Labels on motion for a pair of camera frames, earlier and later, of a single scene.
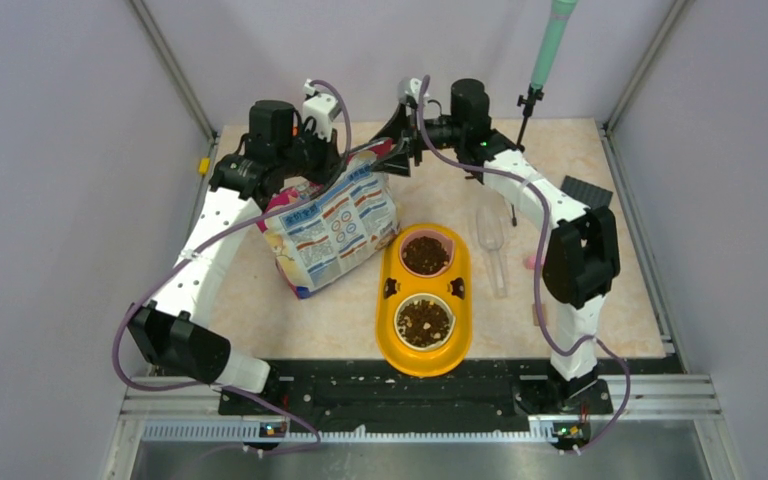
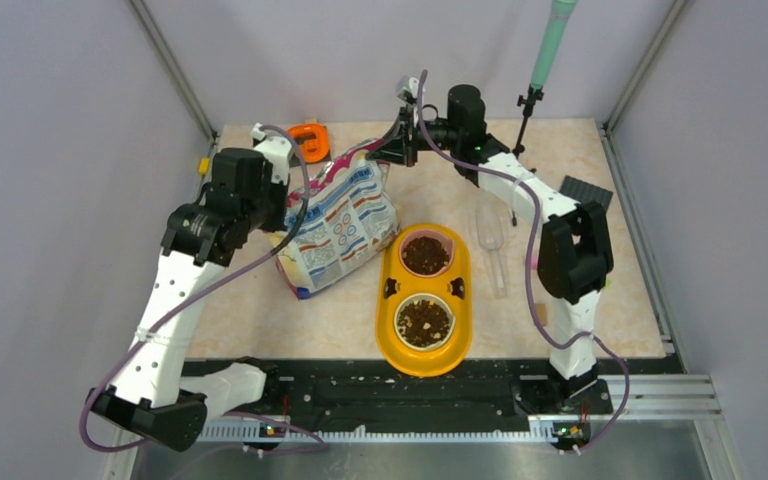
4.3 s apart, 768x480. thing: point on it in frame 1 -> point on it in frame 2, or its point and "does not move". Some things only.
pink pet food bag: (322, 243) does not move
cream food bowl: (424, 321) does not move
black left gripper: (331, 162) -> (277, 180)
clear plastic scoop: (490, 230) does not move
